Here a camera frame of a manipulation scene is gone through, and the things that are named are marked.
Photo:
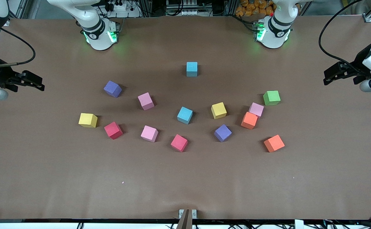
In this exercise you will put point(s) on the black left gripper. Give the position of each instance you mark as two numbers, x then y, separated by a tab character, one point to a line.
361	60

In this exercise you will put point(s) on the red foam cube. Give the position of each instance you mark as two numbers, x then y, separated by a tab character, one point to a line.
179	142
113	130

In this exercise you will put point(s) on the orange foam cube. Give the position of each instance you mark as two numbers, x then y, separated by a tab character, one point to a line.
274	143
249	120

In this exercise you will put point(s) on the pink foam cube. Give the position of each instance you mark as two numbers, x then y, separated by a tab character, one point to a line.
149	133
256	109
146	100

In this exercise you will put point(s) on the yellow foam cube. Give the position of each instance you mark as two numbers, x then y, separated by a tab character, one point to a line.
218	110
87	119

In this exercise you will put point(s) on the purple foam cube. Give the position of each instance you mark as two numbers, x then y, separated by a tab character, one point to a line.
223	132
112	88

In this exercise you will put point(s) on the blue foam cube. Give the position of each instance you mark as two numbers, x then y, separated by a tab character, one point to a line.
184	114
191	68

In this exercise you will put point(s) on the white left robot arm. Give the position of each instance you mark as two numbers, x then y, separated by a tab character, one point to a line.
274	30

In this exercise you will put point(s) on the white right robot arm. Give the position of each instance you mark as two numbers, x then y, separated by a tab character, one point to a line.
98	35

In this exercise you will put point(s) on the green foam cube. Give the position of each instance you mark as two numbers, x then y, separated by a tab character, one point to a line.
271	97

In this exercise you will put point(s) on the orange snack bag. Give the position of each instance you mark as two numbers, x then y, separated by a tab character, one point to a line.
252	8

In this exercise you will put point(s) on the white power strip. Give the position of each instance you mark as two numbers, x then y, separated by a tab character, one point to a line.
125	12

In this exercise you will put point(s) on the silver equipment box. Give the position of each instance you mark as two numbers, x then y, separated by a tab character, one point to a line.
185	9

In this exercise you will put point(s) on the small metal bracket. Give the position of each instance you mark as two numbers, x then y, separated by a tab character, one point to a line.
194	213

